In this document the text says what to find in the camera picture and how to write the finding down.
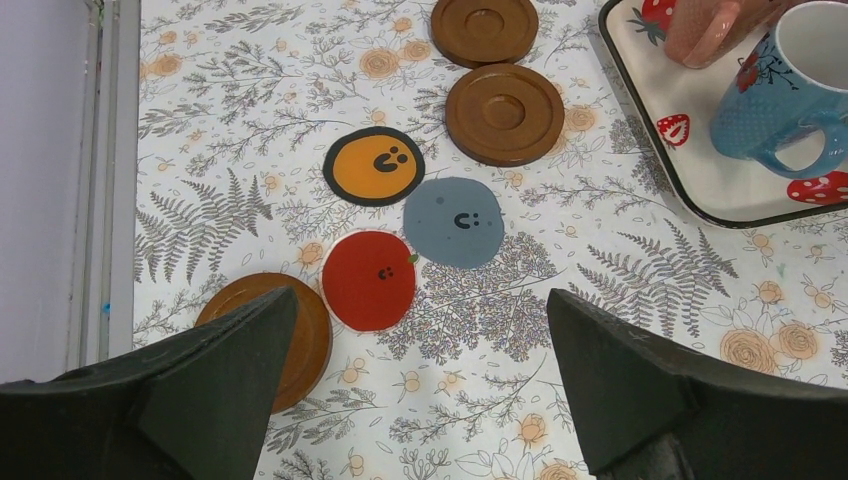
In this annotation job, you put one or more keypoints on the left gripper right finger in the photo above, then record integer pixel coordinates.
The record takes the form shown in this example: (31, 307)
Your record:
(646, 407)

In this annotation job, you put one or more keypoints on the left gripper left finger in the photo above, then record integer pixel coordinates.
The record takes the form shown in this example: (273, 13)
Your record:
(193, 406)

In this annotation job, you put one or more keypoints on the brown wooden coaster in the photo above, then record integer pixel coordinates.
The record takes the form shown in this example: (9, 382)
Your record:
(475, 33)
(504, 115)
(309, 350)

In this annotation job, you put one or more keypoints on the orange smiley coaster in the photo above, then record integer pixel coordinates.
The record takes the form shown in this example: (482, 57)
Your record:
(374, 167)

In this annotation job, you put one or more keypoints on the red apple coaster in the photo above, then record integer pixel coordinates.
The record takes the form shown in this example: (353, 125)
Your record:
(369, 280)

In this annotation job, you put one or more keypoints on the grey blue coaster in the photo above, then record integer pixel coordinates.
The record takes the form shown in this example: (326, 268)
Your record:
(454, 221)

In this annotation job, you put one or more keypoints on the floral tablecloth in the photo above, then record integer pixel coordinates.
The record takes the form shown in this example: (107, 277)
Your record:
(239, 100)

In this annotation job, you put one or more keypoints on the white strawberry tray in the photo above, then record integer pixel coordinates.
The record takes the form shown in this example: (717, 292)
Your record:
(675, 105)

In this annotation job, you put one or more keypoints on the blue floral mug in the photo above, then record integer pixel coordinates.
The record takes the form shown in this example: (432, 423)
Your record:
(793, 84)

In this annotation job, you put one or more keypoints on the pink small mug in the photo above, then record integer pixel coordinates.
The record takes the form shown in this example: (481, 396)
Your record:
(702, 31)

